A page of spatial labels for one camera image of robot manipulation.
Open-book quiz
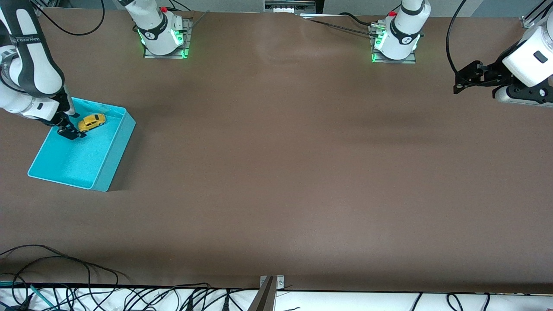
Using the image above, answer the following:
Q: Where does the thin dark base cable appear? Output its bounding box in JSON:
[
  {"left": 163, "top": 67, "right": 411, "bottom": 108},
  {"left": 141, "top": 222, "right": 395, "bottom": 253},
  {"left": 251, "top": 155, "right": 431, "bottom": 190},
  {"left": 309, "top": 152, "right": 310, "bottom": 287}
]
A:
[{"left": 301, "top": 16, "right": 375, "bottom": 36}]

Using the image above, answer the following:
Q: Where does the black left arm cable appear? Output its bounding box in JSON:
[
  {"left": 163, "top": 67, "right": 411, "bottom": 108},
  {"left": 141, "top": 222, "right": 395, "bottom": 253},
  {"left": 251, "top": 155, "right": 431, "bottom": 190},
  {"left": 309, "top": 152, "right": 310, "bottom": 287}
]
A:
[{"left": 446, "top": 0, "right": 467, "bottom": 74}]

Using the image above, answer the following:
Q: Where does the silver metal bracket plate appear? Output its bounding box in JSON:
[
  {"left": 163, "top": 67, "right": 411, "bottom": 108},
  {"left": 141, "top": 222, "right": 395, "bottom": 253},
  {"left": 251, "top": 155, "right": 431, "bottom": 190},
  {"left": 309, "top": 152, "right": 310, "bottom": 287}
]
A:
[{"left": 260, "top": 275, "right": 286, "bottom": 291}]

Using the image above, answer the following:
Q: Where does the yellow beetle toy car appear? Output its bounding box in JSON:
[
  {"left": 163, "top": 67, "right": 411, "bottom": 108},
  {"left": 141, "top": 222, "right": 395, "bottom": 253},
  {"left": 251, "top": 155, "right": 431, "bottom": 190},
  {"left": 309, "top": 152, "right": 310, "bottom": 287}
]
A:
[{"left": 77, "top": 113, "right": 107, "bottom": 133}]

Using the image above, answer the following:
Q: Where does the dark metal bar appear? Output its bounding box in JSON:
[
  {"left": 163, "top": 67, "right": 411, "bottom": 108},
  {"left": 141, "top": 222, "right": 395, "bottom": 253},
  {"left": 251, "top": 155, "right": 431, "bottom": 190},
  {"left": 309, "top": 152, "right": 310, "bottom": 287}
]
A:
[{"left": 247, "top": 276, "right": 276, "bottom": 311}]

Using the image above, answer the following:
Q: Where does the thick black base cable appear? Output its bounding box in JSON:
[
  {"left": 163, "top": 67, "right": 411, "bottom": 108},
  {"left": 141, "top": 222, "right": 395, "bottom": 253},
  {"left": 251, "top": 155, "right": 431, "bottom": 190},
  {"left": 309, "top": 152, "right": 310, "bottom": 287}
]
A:
[{"left": 339, "top": 12, "right": 380, "bottom": 27}]

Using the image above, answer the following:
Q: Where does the grey power strip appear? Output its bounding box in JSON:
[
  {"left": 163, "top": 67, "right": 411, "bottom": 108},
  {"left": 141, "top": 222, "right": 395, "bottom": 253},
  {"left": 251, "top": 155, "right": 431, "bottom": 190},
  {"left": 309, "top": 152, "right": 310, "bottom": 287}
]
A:
[{"left": 264, "top": 0, "right": 318, "bottom": 13}]

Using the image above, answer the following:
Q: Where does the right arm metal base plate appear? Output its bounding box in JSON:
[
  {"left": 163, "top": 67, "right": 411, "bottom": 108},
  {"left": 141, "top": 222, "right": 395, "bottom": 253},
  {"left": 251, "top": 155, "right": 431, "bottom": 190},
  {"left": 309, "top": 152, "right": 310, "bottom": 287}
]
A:
[{"left": 143, "top": 17, "right": 193, "bottom": 60}]

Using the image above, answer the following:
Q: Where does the looped black cable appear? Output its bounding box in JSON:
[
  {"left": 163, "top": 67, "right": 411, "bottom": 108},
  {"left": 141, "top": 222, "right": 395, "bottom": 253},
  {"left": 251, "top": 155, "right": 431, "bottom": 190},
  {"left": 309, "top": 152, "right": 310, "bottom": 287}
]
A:
[{"left": 11, "top": 256, "right": 119, "bottom": 311}]

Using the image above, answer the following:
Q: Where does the long thin black cable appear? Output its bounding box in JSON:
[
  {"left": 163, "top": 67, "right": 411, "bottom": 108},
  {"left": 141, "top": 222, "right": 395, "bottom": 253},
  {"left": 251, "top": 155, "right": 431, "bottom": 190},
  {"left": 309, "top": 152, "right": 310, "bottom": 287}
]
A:
[{"left": 0, "top": 244, "right": 130, "bottom": 280}]

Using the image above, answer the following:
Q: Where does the turquoise plastic bin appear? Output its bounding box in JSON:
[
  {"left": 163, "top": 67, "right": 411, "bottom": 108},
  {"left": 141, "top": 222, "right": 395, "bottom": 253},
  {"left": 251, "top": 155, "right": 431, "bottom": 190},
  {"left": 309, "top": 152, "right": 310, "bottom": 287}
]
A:
[{"left": 28, "top": 97, "right": 137, "bottom": 192}]

